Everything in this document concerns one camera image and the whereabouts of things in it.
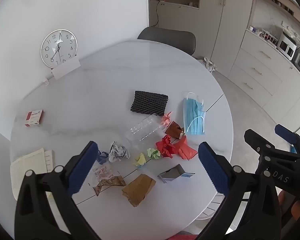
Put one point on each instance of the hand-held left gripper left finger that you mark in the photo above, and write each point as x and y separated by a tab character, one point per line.
82	170

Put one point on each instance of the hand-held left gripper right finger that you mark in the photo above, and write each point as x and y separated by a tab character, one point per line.
215	172

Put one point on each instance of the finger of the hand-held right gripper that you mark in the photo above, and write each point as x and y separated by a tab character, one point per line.
265	147
286	131

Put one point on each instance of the white slatted bin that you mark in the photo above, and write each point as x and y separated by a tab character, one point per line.
211	208

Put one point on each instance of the white printed paper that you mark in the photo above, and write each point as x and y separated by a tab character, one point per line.
117	151

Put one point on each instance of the person's right hand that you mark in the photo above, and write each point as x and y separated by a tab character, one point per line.
297	208

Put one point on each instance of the blue plastic bag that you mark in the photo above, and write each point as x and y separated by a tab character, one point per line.
293	148

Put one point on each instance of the brown patterned wrapper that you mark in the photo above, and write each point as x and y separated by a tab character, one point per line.
110	182

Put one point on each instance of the grey and blue carton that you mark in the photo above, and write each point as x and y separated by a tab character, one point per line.
173	174

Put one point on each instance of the red crumpled paper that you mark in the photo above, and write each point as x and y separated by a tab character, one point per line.
175	148

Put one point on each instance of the open cream notebook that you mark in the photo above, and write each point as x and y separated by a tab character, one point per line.
27	167

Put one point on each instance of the brown foil wrapper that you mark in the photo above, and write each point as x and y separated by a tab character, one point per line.
174	130

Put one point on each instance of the yellow crumpled paper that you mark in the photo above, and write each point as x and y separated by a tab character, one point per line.
140	160

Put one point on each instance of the brown paper bag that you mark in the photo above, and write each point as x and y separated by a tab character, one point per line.
138	188

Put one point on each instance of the blue face mask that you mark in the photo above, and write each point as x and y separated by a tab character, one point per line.
193	115

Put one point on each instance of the green crumpled paper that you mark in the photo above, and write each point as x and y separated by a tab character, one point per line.
153	153

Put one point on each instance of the beige drawer cabinet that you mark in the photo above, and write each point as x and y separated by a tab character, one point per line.
260	67

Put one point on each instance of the red and white box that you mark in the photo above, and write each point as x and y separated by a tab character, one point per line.
34	117

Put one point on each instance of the pink crumpled paper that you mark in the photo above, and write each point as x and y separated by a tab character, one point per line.
167	118

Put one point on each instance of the clear plastic bottle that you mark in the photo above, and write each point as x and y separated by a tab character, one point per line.
142	130

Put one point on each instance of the person's red patterned clothing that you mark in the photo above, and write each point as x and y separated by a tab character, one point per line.
181	237

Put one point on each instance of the white countertop appliance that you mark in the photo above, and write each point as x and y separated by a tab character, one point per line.
287	42

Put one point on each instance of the black foam net sleeve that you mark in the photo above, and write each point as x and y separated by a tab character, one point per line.
148	102

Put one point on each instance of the white cloth bag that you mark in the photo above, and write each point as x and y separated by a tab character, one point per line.
209	63

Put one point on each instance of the white paper card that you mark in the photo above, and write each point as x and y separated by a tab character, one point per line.
65	68

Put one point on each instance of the white cup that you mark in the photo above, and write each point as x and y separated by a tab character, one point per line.
251	28

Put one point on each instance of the beige tall cabinet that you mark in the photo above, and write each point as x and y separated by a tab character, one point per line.
227	17

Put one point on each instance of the grey chair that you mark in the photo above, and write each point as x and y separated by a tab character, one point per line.
170	38

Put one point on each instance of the round white wall clock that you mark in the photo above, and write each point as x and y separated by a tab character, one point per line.
59	48

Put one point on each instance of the wall shelf with books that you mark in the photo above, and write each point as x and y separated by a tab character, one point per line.
275	1

